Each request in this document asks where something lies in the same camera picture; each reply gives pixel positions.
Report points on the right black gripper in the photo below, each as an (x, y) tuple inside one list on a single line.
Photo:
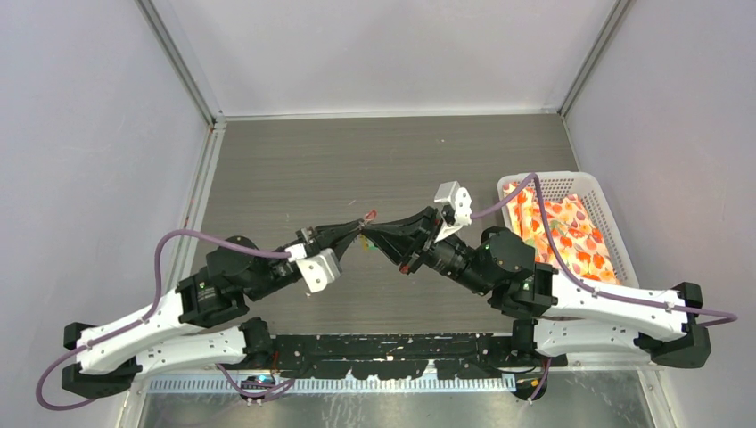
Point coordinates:
[(406, 239)]

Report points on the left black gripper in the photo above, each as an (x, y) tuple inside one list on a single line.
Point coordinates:
[(336, 237)]

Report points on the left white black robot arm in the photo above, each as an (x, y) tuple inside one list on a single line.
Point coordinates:
[(200, 320)]

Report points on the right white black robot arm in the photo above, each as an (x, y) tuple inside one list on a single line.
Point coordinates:
[(553, 312)]

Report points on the orange floral cloth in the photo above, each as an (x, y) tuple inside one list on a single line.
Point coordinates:
[(572, 235)]

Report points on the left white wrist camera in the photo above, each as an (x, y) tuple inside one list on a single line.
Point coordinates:
[(317, 271)]

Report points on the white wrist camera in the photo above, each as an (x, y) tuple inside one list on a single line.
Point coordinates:
[(455, 209), (317, 271)]

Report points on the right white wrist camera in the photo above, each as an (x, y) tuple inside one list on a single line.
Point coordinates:
[(455, 209)]

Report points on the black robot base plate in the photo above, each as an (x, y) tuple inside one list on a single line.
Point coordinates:
[(451, 356)]

